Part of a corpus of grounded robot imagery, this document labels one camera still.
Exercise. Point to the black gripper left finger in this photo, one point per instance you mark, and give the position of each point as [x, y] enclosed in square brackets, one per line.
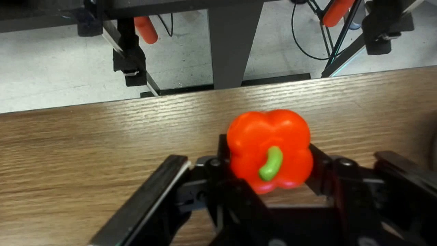
[127, 222]

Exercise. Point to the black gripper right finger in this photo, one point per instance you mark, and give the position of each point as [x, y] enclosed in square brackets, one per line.
[408, 199]

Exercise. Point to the orange toy bell pepper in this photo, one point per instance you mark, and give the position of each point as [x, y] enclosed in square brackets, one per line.
[271, 149]

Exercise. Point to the orange handled clamp left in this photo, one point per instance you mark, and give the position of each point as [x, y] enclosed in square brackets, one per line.
[146, 29]

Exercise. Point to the orange handled clamp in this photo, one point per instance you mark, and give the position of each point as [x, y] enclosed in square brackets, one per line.
[335, 11]
[146, 29]

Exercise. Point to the orange handled clamp right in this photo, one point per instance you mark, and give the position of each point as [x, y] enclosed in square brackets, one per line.
[335, 11]

